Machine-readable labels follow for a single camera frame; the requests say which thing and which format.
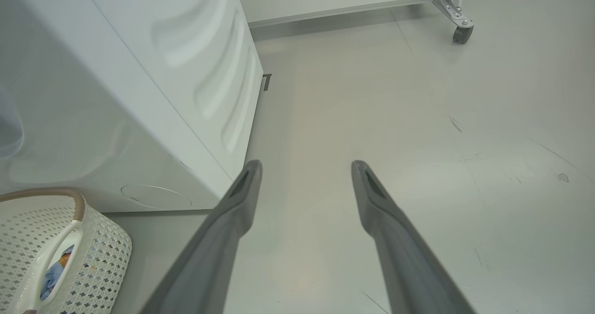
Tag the cream perforated laundry basket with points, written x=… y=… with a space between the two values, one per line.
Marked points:
x=102 y=258

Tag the white Hisense washing machine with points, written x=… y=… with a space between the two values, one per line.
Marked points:
x=116 y=95

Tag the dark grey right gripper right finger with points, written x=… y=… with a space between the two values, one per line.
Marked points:
x=409 y=267

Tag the blue printed garment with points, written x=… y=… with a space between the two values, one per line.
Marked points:
x=53 y=272

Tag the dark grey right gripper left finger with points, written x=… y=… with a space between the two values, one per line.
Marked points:
x=204 y=258

